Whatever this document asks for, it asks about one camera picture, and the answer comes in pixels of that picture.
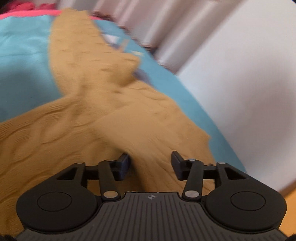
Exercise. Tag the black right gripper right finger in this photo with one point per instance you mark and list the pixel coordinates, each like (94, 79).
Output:
(194, 172)

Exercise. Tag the teal grey printed bedsheet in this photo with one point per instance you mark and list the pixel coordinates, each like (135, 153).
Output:
(26, 81)

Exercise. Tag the pink satin curtain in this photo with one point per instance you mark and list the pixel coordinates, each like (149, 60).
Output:
(171, 30)

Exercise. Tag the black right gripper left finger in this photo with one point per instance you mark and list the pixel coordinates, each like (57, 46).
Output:
(106, 172)

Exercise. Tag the mustard cable-knit sweater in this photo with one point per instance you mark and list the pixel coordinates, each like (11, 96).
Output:
(104, 112)

